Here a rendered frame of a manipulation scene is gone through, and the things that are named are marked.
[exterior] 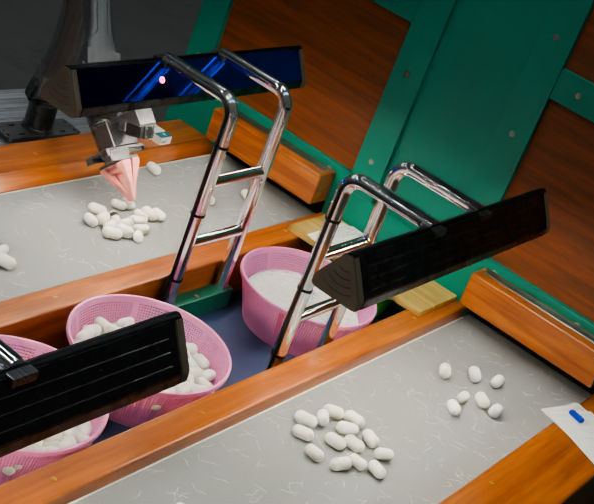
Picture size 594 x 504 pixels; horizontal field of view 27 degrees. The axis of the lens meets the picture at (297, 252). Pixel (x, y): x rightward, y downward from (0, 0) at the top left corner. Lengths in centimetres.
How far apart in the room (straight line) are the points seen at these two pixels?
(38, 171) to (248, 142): 48
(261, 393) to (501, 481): 40
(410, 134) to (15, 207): 78
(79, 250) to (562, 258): 89
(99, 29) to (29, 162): 29
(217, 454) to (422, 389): 50
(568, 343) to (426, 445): 42
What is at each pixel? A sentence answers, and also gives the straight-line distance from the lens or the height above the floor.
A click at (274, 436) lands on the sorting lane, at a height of 74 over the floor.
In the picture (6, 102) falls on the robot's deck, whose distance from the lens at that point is 290.
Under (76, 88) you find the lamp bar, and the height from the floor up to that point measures 108.
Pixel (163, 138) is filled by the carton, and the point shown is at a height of 78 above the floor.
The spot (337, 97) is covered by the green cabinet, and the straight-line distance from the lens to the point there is 260.
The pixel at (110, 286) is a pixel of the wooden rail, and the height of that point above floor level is 77.
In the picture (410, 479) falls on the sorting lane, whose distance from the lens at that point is 197.
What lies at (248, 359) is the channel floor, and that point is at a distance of 221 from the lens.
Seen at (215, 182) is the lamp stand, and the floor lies 97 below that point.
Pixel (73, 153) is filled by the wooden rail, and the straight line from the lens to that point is 252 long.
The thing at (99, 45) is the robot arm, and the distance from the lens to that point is 243.
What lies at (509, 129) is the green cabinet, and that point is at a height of 112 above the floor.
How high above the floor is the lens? 180
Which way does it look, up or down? 25 degrees down
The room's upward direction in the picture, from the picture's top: 21 degrees clockwise
